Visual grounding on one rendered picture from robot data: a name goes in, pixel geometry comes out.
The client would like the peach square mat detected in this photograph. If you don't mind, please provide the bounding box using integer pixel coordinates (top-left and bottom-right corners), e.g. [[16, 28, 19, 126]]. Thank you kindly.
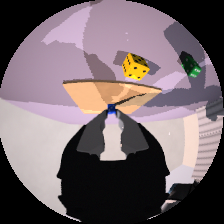
[[62, 80, 162, 114]]

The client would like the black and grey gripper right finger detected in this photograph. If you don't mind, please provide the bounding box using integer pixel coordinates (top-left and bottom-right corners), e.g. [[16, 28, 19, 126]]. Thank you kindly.
[[116, 108, 170, 177]]

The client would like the yellow die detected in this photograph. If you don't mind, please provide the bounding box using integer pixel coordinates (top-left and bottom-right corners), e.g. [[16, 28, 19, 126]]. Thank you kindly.
[[122, 53, 150, 80]]

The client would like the green die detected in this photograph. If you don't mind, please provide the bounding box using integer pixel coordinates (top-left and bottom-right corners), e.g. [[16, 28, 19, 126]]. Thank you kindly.
[[181, 56, 201, 78]]

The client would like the blue die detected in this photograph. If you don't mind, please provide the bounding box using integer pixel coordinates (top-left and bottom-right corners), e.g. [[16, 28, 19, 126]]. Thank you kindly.
[[107, 104, 116, 114]]

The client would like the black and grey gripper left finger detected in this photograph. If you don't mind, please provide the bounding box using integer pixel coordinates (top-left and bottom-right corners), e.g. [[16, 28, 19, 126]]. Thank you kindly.
[[57, 109, 108, 179]]

